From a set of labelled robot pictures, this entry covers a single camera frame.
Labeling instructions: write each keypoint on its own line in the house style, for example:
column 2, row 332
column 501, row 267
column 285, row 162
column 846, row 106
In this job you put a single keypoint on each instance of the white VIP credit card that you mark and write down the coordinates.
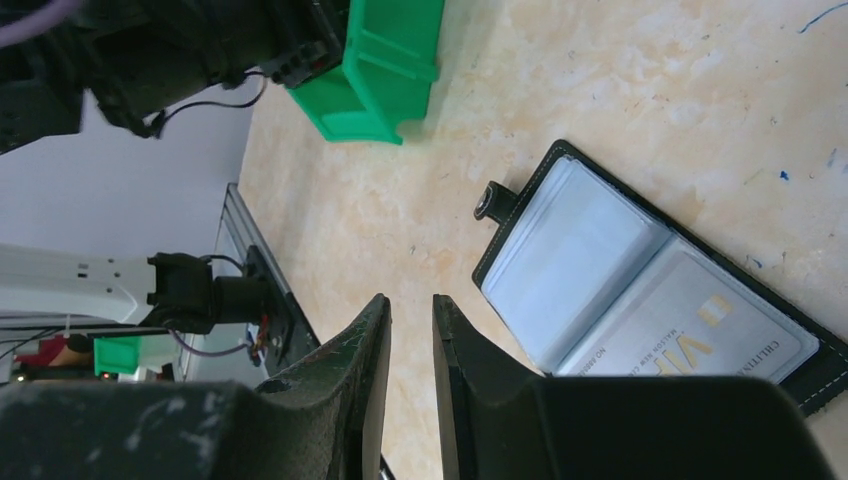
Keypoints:
column 684, row 316

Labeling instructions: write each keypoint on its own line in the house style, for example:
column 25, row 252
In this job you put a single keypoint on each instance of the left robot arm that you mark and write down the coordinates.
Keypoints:
column 165, row 291

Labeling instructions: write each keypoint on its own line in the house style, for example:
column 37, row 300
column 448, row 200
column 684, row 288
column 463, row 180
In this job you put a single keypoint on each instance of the green plastic bin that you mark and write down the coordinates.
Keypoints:
column 385, row 77

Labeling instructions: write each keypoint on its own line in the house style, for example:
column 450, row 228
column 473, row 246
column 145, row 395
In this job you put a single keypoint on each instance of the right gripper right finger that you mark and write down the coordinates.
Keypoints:
column 501, row 420

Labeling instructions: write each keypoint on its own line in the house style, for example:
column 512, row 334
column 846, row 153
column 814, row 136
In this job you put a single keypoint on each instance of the background green bin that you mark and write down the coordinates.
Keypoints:
column 126, row 354

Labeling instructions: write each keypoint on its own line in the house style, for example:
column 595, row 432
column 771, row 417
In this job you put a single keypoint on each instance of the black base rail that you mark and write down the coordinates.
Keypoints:
column 288, row 335

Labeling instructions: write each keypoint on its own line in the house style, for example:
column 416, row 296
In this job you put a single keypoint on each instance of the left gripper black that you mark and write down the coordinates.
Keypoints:
column 145, row 61

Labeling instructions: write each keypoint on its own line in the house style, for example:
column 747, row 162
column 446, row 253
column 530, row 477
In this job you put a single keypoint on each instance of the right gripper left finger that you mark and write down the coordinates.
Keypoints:
column 320, row 418

